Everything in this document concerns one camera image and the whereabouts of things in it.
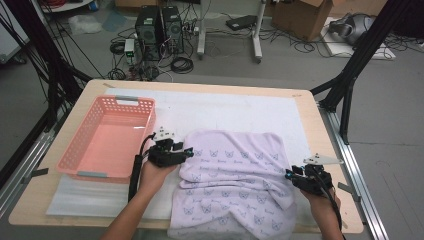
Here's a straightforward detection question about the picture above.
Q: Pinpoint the coiled black cable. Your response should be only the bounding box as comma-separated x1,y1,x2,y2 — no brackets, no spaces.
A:
170,56,195,75

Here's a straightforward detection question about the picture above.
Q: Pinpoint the brown cardboard box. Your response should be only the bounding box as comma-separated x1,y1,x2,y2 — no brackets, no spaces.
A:
270,0,334,42

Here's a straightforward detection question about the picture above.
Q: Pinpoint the pink plastic basket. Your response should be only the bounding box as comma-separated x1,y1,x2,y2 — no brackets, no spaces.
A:
55,94,158,184

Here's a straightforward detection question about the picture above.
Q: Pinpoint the white cabinet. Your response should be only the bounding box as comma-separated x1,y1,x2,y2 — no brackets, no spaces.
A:
0,3,31,64

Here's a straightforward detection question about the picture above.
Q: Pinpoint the person's right hand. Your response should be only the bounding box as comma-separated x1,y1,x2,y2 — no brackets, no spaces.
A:
299,188,342,215

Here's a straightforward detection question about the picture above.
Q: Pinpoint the grey table bracket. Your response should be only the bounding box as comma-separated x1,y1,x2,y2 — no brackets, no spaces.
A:
21,167,50,185
337,181,362,203

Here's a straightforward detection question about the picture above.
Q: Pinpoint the teal sheet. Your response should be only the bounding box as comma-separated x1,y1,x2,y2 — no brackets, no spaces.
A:
101,9,128,33

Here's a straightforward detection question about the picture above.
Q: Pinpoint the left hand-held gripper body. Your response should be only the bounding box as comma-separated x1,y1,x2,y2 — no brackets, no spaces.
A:
147,125,188,168

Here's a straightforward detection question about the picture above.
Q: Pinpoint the lilac printed towel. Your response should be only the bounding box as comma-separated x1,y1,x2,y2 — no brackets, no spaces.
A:
167,129,298,240

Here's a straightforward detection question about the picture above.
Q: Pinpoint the black flat box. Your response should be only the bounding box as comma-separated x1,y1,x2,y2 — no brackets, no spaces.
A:
225,14,258,32

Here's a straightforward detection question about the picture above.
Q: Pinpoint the white grid mat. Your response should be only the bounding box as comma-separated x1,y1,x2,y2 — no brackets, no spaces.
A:
45,87,318,228

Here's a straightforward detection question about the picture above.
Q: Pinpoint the clear plastic bag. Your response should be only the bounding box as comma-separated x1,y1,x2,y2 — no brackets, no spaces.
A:
68,13,104,36

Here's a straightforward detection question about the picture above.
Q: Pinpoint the aluminium rail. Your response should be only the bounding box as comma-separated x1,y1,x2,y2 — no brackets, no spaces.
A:
318,106,389,240
0,129,56,218

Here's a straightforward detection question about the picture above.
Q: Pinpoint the black metal frame stand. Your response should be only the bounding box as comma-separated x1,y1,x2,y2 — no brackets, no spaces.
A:
309,0,424,145
0,0,93,131

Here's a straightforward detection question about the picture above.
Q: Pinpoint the black computer tower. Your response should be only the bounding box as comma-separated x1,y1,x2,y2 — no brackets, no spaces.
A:
134,5,164,62
161,5,185,55

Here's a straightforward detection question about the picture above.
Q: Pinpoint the white floor board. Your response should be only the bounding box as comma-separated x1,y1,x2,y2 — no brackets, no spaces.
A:
321,16,397,61

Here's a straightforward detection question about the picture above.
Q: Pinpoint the person's left hand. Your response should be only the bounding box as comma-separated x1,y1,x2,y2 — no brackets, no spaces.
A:
138,159,179,198

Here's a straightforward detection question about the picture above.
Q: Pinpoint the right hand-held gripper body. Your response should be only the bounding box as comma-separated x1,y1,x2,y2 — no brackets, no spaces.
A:
291,153,344,197

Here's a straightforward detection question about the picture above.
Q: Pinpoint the grey rounded device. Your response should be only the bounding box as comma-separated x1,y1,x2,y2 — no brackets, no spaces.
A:
328,12,376,46

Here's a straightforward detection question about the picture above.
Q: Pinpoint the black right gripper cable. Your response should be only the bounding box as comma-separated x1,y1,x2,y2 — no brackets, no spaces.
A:
313,166,344,231

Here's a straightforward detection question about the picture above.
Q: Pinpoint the small white box green light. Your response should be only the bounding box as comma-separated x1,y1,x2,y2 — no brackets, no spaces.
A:
123,38,136,58

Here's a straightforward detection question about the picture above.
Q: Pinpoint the white stand leg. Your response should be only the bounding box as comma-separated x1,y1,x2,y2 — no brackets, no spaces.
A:
196,0,208,60
251,0,268,64

